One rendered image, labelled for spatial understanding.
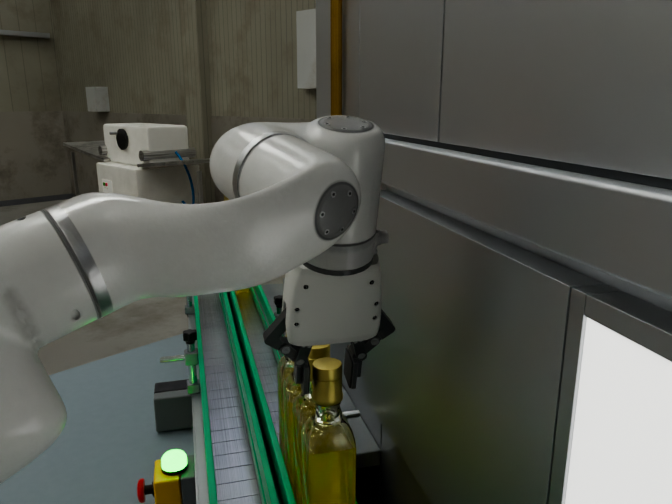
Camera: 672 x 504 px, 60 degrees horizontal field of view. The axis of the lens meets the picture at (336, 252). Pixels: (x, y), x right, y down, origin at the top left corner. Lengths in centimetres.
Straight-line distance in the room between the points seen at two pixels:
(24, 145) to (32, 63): 115
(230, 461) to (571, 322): 69
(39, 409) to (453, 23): 53
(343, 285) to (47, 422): 29
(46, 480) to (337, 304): 85
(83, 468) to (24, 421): 92
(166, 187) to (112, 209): 493
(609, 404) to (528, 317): 10
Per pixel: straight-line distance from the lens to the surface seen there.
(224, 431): 109
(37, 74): 956
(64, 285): 40
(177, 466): 109
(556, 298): 46
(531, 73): 54
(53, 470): 132
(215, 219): 39
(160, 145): 525
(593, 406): 45
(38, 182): 955
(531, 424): 52
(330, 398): 66
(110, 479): 126
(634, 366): 41
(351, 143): 49
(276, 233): 40
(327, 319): 59
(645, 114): 43
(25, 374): 40
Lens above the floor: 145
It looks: 15 degrees down
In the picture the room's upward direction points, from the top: straight up
